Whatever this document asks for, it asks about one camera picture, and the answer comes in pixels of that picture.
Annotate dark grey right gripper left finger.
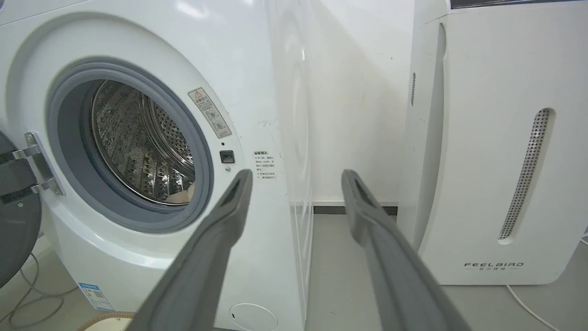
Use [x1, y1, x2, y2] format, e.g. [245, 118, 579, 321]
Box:
[126, 169, 254, 331]

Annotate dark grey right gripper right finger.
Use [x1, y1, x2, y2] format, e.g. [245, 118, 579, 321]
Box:
[341, 169, 471, 331]

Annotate white front-load washing machine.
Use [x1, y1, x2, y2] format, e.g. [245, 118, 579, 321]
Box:
[0, 0, 314, 331]

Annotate dark washing machine door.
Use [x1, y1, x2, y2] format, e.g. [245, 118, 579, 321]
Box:
[0, 131, 43, 289]

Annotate white Feelbird air purifier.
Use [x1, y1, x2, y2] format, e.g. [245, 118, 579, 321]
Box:
[398, 0, 588, 286]

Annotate white power cable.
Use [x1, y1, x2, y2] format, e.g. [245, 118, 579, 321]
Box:
[506, 232, 588, 331]

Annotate thin grey floor cable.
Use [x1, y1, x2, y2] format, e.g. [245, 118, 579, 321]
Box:
[0, 252, 79, 330]

